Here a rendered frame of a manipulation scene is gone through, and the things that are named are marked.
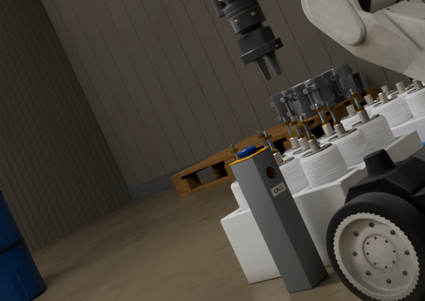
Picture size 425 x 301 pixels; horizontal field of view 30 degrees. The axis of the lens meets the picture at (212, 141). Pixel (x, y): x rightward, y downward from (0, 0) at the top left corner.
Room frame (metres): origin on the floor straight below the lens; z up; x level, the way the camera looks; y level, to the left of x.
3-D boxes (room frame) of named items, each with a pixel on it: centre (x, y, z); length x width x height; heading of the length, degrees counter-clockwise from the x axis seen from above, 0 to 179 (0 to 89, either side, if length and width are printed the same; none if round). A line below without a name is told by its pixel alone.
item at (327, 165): (1.83, -0.21, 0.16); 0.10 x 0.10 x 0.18
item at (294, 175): (1.92, -0.13, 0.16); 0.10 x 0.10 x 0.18
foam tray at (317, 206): (2.00, -0.21, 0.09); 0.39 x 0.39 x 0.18; 46
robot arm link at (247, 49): (2.00, -0.21, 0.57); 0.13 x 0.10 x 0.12; 47
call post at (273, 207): (1.74, -0.06, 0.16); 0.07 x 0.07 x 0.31; 46
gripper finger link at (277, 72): (1.98, -0.22, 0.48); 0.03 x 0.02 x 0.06; 137
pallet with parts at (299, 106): (5.36, -0.38, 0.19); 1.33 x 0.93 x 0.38; 44
